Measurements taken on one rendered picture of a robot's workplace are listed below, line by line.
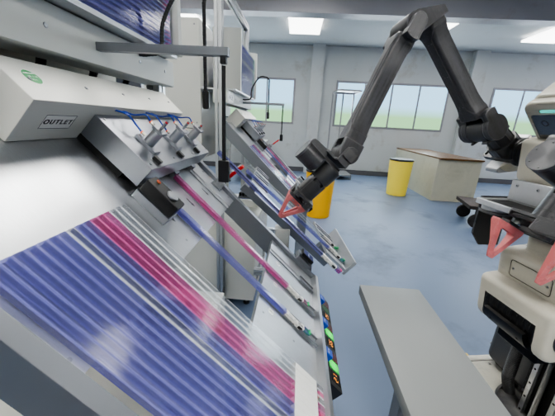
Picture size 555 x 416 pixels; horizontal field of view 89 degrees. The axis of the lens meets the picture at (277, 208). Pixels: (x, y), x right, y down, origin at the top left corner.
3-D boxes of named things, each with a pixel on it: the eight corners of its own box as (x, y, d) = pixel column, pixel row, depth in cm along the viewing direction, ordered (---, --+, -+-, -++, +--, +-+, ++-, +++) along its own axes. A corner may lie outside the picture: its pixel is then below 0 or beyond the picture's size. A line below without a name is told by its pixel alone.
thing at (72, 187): (223, 210, 91) (234, 200, 90) (53, 403, 28) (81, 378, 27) (146, 134, 86) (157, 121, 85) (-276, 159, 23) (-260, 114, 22)
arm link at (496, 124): (446, -15, 72) (418, 7, 82) (407, 15, 71) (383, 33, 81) (512, 130, 83) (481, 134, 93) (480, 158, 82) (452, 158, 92)
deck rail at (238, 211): (301, 286, 99) (315, 275, 98) (301, 289, 97) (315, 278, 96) (149, 134, 88) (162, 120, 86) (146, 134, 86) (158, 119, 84)
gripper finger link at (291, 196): (270, 210, 79) (294, 188, 76) (272, 203, 86) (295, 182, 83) (286, 227, 80) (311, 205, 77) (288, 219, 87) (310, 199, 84)
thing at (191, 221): (305, 333, 67) (310, 329, 67) (306, 338, 66) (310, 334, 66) (146, 179, 59) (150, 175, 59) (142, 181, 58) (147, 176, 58)
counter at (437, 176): (420, 180, 731) (427, 148, 708) (473, 204, 511) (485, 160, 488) (391, 177, 735) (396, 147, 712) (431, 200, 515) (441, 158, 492)
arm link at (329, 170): (344, 175, 75) (340, 170, 80) (327, 157, 73) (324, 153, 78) (324, 192, 76) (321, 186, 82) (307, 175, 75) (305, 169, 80)
